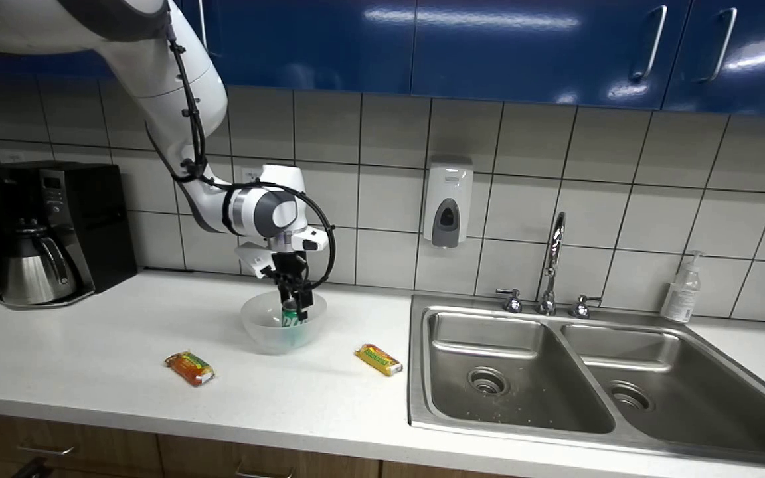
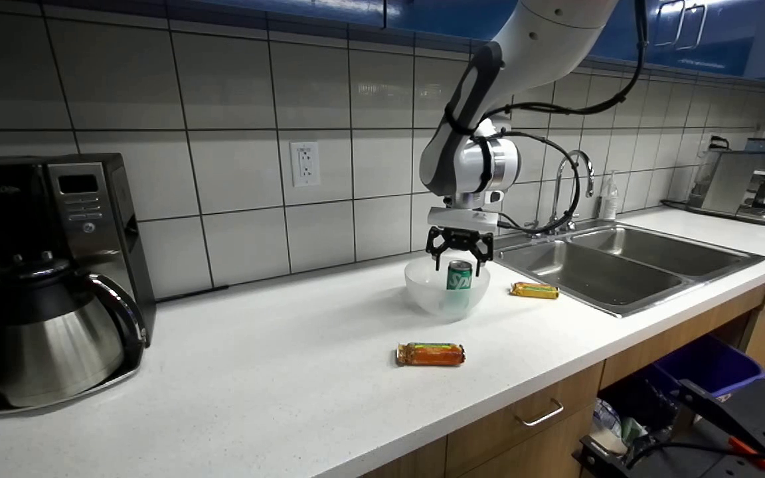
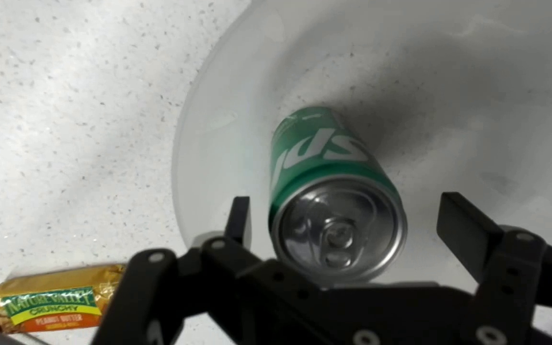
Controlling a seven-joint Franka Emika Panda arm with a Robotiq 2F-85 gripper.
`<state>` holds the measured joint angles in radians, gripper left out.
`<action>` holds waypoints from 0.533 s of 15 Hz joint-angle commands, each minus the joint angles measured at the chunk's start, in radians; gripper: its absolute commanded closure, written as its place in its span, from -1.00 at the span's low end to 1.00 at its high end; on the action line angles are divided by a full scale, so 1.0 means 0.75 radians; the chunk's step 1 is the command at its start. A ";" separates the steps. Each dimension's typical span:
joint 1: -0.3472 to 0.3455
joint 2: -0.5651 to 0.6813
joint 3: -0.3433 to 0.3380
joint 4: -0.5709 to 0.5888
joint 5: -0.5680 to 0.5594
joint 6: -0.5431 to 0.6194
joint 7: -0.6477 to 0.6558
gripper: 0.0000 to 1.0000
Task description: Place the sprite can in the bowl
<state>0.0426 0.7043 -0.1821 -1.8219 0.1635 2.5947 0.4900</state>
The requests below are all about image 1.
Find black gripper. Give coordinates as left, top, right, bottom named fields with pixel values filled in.
left=269, top=248, right=315, bottom=325

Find green sprite can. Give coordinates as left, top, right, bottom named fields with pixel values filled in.
left=278, top=300, right=306, bottom=328

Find yellow snack bar wrapper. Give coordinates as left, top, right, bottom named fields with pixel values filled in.
left=351, top=340, right=407, bottom=380

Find orange snack bar wrapper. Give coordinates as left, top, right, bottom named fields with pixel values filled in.
left=161, top=348, right=221, bottom=390

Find round metal sink drain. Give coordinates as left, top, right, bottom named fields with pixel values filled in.
left=609, top=380, right=652, bottom=413
left=468, top=363, right=509, bottom=397

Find wooden lower cabinets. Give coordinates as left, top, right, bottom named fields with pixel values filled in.
left=0, top=406, right=512, bottom=478

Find black coffee maker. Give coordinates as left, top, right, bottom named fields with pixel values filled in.
left=0, top=159, right=140, bottom=313

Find chrome faucet knob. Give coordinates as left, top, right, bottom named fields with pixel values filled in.
left=567, top=292, right=606, bottom=320
left=493, top=286, right=528, bottom=316

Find steel coffee carafe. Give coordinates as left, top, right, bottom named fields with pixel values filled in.
left=0, top=216, right=83, bottom=309

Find chrome sink faucet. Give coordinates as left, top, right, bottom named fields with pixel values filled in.
left=533, top=206, right=570, bottom=319

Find stainless steel double sink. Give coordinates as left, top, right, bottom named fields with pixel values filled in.
left=404, top=292, right=765, bottom=471

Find blue upper cabinets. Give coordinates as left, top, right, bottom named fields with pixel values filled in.
left=172, top=0, right=765, bottom=122

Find clear soap bottle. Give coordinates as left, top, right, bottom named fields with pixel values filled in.
left=658, top=248, right=704, bottom=325

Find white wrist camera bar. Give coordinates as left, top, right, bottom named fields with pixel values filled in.
left=242, top=247, right=281, bottom=283

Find white wall soap dispenser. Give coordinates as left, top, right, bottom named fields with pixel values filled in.
left=419, top=155, right=476, bottom=252

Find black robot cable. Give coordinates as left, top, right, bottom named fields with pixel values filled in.
left=140, top=16, right=340, bottom=292

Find silver drawer handle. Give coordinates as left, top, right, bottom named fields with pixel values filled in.
left=14, top=444, right=76, bottom=462

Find silver upper cabinet handle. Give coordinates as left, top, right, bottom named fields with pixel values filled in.
left=626, top=3, right=671, bottom=86
left=193, top=0, right=212, bottom=48
left=700, top=4, right=740, bottom=86

